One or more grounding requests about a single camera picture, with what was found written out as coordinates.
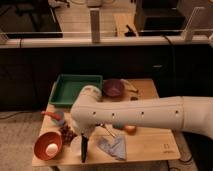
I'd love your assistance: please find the yellow red apple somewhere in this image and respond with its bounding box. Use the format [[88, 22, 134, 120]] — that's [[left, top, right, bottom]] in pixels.
[[124, 125, 136, 134]]

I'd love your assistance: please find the black handled brush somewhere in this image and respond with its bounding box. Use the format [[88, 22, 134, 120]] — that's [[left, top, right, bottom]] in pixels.
[[81, 135, 89, 163]]

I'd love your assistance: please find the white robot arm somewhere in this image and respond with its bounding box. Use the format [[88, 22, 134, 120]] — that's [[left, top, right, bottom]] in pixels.
[[70, 85, 213, 139]]

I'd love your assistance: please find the blue cup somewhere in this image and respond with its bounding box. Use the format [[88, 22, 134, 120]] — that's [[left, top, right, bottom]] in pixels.
[[51, 111, 65, 126]]

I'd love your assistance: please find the white paper cup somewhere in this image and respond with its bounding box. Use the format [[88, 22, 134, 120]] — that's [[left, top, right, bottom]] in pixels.
[[70, 136, 82, 156]]

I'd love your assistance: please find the purple bowl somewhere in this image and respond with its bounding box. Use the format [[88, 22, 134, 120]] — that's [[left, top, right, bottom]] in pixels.
[[103, 79, 124, 97]]

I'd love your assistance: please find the yellow banana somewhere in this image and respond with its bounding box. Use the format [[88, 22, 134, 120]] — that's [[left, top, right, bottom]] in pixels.
[[121, 79, 138, 93]]

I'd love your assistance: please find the black remote control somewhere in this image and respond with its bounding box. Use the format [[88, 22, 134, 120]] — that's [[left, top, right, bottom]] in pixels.
[[130, 97, 138, 101]]

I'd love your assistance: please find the green plastic tray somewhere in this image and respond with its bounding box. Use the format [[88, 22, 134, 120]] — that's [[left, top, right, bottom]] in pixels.
[[49, 74, 103, 107]]

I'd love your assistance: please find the metal spoon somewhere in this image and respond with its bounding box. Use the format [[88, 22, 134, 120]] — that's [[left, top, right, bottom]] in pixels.
[[100, 124, 116, 138]]

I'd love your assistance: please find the blue folded cloth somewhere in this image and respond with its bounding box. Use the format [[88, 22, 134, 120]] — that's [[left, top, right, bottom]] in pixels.
[[97, 136, 126, 160]]

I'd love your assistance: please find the bunch of dark grapes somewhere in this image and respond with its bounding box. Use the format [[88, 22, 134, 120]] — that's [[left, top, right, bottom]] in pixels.
[[59, 124, 76, 145]]

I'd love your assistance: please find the orange bowl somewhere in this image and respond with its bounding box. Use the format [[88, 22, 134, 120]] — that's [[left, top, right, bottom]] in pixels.
[[34, 132, 62, 161]]

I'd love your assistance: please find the white egg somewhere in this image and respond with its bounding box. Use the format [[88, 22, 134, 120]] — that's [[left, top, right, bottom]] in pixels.
[[46, 143, 58, 156]]

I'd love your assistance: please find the orange handled utensil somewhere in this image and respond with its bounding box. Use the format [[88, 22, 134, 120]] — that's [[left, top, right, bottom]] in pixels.
[[41, 111, 61, 121]]

